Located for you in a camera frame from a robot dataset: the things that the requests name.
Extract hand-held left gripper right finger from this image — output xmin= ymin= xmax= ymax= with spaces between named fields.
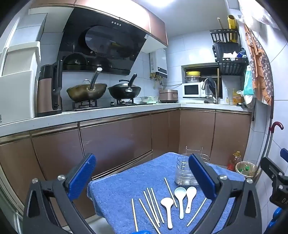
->
xmin=188 ymin=154 xmax=268 ymax=234

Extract white storage boxes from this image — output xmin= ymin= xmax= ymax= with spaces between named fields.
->
xmin=0 ymin=12 xmax=49 ymax=125

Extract brown rice cooker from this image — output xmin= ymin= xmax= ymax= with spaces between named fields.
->
xmin=159 ymin=89 xmax=179 ymax=103

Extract blue towel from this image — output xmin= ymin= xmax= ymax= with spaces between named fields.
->
xmin=87 ymin=152 xmax=246 ymax=234

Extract white cloth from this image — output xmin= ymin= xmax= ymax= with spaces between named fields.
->
xmin=222 ymin=51 xmax=238 ymax=61

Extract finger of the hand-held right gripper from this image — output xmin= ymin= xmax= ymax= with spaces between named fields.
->
xmin=260 ymin=157 xmax=286 ymax=181

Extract brown electric kettle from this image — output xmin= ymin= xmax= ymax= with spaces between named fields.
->
xmin=37 ymin=60 xmax=64 ymax=117

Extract yellow dish soap bottle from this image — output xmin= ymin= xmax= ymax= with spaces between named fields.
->
xmin=232 ymin=88 xmax=242 ymax=105

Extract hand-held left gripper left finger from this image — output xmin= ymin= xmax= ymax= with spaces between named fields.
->
xmin=24 ymin=153 xmax=97 ymax=234

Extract round waste bin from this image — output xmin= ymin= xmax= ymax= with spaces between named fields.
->
xmin=235 ymin=161 xmax=258 ymax=179

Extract black wall rack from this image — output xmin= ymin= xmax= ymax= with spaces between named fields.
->
xmin=210 ymin=29 xmax=249 ymax=77

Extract gas stove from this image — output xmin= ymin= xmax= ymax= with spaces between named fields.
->
xmin=62 ymin=98 xmax=144 ymax=112

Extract black wok with lid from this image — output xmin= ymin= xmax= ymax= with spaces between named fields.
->
xmin=108 ymin=73 xmax=142 ymax=100

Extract brown lower cabinets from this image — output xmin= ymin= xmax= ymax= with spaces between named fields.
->
xmin=0 ymin=108 xmax=251 ymax=226

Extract white ceramic spoon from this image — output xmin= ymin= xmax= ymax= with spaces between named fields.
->
xmin=160 ymin=197 xmax=174 ymax=228
xmin=185 ymin=186 xmax=197 ymax=214
xmin=175 ymin=187 xmax=187 ymax=220

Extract brown upper cabinets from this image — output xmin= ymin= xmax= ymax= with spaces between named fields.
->
xmin=29 ymin=0 xmax=169 ymax=47

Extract white microwave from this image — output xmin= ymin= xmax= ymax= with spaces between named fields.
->
xmin=182 ymin=82 xmax=206 ymax=98

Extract metal faucet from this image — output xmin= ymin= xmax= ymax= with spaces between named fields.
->
xmin=201 ymin=78 xmax=219 ymax=104

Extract wooden chopstick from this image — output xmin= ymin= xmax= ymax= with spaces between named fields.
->
xmin=147 ymin=188 xmax=158 ymax=217
xmin=143 ymin=191 xmax=161 ymax=228
xmin=139 ymin=198 xmax=162 ymax=234
xmin=131 ymin=198 xmax=138 ymax=232
xmin=150 ymin=188 xmax=164 ymax=224
xmin=186 ymin=197 xmax=207 ymax=227
xmin=164 ymin=177 xmax=178 ymax=208

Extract white water heater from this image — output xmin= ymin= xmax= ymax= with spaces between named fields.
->
xmin=150 ymin=48 xmax=168 ymax=79

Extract brass wok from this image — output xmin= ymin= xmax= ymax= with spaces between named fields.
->
xmin=67 ymin=67 xmax=108 ymax=102

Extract teal hanging bag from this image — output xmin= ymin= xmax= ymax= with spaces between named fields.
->
xmin=243 ymin=65 xmax=255 ymax=96

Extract black range hood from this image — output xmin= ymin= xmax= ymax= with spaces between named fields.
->
xmin=56 ymin=7 xmax=151 ymax=76

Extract yellow roll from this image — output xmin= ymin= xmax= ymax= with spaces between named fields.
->
xmin=227 ymin=15 xmax=237 ymax=30

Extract person's right hand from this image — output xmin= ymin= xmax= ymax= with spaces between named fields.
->
xmin=268 ymin=207 xmax=283 ymax=230

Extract cooking oil bottle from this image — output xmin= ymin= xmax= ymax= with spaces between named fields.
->
xmin=228 ymin=151 xmax=242 ymax=172

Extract red-handled cane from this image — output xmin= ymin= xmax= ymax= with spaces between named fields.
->
xmin=262 ymin=121 xmax=284 ymax=165

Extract brown cabinets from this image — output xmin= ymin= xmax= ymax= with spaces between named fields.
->
xmin=29 ymin=0 xmax=169 ymax=47
xmin=0 ymin=108 xmax=251 ymax=226

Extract orange floral apron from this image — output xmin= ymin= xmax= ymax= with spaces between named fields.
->
xmin=244 ymin=22 xmax=274 ymax=106

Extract clear utensil holder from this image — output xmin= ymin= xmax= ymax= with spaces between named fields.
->
xmin=174 ymin=146 xmax=211 ymax=186

